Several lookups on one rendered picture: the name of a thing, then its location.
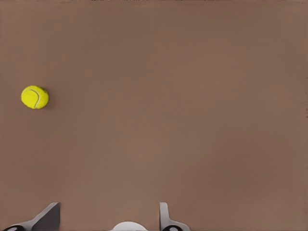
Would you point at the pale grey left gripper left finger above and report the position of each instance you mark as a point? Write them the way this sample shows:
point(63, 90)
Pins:
point(47, 219)

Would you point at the yellow tennis ball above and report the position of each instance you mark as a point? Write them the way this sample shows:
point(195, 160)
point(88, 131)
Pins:
point(34, 97)

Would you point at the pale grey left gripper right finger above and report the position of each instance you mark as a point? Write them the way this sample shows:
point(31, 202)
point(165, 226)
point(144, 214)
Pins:
point(164, 216)

